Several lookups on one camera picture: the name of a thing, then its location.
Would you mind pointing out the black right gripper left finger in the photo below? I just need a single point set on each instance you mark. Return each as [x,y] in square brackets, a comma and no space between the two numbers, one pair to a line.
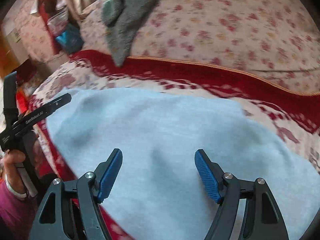
[70,209]

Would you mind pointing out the light grey sweatpants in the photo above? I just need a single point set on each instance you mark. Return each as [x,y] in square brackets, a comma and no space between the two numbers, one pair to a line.
[158,193]

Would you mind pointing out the magenta left sleeve forearm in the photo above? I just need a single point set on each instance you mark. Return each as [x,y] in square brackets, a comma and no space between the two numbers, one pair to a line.
[17,214]

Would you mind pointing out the person's left hand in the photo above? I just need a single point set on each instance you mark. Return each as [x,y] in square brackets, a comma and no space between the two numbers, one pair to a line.
[11,158]

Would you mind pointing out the red cream floral blanket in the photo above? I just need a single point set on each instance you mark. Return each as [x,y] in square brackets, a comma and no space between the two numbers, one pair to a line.
[292,116]

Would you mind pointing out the blue box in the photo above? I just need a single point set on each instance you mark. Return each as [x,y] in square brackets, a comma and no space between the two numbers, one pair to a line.
[70,39]

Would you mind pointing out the grey fleece garment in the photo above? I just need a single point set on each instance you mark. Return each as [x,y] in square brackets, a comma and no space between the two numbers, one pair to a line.
[122,19]

